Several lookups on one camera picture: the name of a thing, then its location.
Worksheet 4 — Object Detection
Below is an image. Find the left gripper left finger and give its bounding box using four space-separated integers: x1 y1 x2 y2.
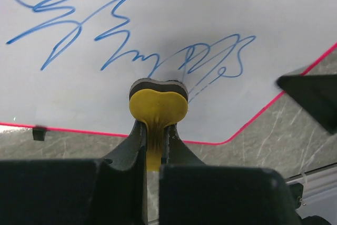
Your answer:
102 121 146 222

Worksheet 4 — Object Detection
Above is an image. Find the white board with pink frame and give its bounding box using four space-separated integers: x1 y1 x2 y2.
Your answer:
1 0 336 143

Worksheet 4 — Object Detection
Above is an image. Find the aluminium mounting rail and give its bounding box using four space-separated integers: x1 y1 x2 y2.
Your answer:
286 163 336 192

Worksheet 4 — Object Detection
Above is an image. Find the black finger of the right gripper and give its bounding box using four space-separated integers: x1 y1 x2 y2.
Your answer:
276 74 336 134

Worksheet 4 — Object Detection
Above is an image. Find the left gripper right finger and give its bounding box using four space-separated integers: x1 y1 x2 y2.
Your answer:
161 124 205 165

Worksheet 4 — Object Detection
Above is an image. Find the left black board foot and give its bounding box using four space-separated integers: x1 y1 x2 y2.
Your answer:
32 125 48 141

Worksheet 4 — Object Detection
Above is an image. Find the yellow whiteboard eraser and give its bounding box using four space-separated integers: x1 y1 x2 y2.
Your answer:
129 78 189 172

